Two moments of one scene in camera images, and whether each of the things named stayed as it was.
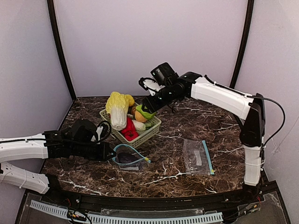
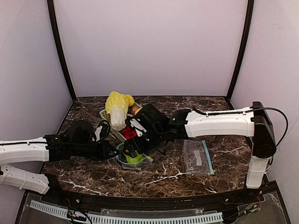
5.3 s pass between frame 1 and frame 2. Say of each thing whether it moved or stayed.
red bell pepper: stayed
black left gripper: stayed
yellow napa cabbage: stayed
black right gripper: moved
